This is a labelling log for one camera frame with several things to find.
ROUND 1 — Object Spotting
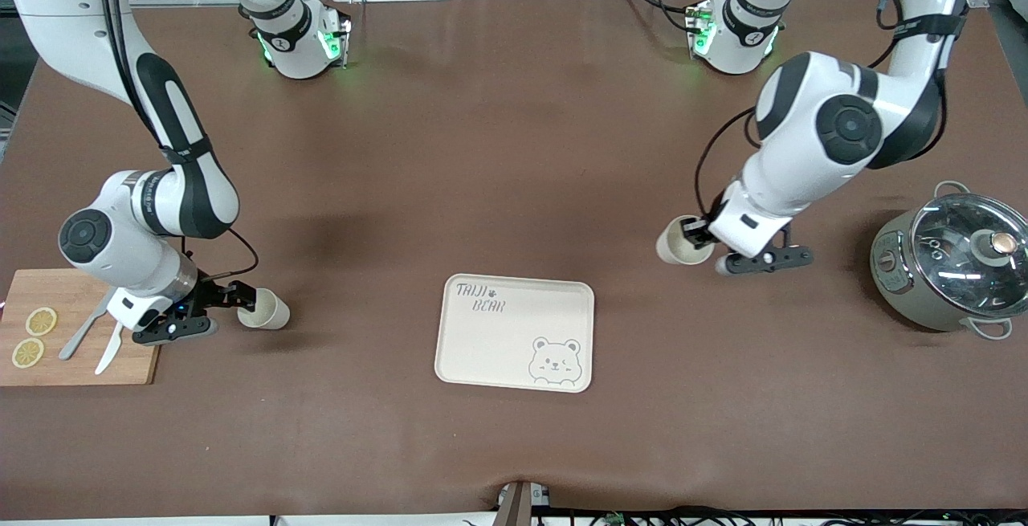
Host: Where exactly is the white paper cup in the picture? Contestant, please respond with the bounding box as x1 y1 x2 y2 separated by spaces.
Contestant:
655 214 716 267
237 288 291 331

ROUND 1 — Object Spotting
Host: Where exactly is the cream bear print tray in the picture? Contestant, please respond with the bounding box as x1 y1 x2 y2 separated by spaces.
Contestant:
434 273 596 393

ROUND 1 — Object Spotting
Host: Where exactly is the white plastic knife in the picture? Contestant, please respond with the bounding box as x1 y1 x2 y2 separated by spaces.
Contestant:
94 321 125 376

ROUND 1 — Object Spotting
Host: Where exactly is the grey plastic knife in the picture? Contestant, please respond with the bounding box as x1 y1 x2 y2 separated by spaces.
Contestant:
58 293 113 361

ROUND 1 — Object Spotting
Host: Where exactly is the bamboo cutting board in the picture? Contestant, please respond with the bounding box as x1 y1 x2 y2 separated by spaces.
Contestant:
0 268 161 387

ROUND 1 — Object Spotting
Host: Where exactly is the grey cooking pot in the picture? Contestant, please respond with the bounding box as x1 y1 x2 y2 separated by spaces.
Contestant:
870 181 1028 340

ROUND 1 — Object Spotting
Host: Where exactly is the glass pot lid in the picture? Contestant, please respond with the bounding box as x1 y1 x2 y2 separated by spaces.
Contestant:
910 194 1028 320

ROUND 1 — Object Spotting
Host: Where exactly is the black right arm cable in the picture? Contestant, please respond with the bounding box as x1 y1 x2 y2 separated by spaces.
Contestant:
92 0 260 282

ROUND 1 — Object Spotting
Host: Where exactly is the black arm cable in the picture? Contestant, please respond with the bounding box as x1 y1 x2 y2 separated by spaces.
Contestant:
695 0 965 222
92 0 260 282

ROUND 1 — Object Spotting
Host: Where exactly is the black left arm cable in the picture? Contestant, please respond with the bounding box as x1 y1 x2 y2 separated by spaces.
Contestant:
695 0 965 222

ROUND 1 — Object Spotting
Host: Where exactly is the grey table edge post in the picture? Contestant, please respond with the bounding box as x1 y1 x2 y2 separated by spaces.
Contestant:
496 479 552 526

